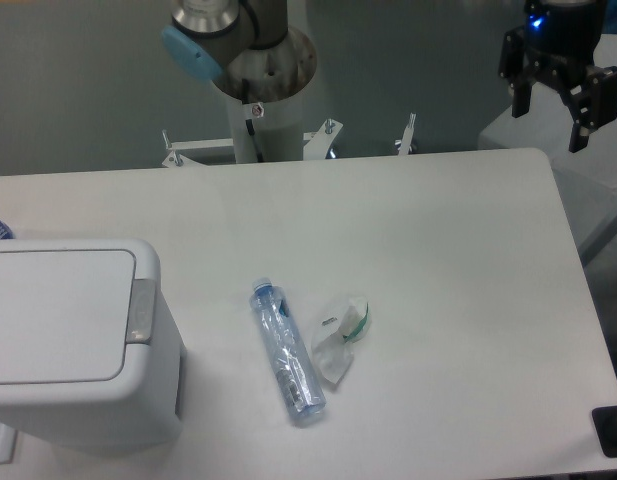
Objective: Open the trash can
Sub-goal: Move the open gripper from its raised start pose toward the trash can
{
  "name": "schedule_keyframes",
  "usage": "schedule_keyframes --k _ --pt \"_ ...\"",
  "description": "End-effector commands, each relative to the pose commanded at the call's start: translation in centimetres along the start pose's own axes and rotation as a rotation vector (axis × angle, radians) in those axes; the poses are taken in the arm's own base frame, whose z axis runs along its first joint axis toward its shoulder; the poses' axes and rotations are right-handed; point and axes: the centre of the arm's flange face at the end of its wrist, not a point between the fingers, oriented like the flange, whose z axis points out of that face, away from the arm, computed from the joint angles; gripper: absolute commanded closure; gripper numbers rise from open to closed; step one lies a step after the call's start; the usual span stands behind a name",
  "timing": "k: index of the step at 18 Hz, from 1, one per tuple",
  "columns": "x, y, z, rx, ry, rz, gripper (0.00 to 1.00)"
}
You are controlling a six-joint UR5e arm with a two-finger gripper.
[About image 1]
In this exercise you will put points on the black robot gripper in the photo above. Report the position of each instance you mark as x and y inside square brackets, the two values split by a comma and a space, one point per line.
[559, 39]

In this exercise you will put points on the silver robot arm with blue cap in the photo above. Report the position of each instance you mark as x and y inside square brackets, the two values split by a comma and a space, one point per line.
[205, 37]

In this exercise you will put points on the grey trash can push button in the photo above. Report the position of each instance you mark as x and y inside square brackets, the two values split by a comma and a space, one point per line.
[141, 312]

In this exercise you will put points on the white trash can body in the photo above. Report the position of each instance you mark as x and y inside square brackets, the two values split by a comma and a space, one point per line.
[141, 405]

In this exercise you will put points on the white trash can lid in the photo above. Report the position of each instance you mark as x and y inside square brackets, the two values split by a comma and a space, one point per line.
[63, 315]

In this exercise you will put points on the black device at table edge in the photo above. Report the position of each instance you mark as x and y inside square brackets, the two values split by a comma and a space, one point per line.
[605, 422]

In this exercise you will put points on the crumpled white plastic wrapper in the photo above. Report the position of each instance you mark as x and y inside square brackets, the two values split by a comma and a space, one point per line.
[340, 325]

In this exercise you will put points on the empty clear plastic bottle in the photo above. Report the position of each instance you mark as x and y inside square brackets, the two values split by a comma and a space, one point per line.
[288, 357]

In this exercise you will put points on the white metal mounting bracket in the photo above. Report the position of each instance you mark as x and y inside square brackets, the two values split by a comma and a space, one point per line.
[317, 145]

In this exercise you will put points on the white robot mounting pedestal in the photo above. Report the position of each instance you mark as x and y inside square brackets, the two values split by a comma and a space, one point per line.
[267, 87]

